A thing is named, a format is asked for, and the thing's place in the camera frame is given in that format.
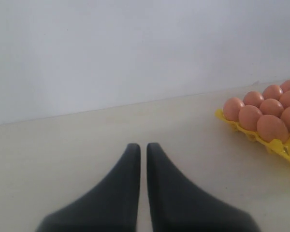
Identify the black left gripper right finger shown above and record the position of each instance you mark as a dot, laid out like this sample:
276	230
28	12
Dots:
178	205

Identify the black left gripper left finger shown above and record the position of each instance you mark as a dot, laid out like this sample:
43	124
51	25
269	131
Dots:
111	206

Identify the yellow plastic egg tray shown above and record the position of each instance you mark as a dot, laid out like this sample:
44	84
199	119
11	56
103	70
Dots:
275	146

